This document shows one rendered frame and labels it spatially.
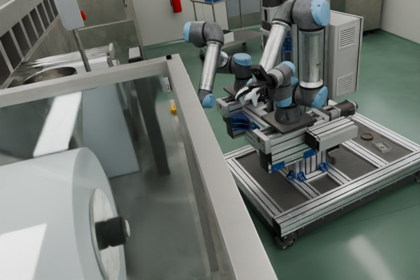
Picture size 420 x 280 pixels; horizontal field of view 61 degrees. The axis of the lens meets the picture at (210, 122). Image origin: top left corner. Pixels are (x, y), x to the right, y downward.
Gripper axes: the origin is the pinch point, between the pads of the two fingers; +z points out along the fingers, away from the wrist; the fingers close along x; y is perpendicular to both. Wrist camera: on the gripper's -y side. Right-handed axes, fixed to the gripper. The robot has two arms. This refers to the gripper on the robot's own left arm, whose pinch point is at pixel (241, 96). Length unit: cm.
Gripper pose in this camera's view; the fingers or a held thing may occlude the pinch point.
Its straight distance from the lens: 135.2
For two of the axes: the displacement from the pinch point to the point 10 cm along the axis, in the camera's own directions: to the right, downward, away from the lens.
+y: 2.4, 8.8, 4.1
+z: -6.4, 4.6, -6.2
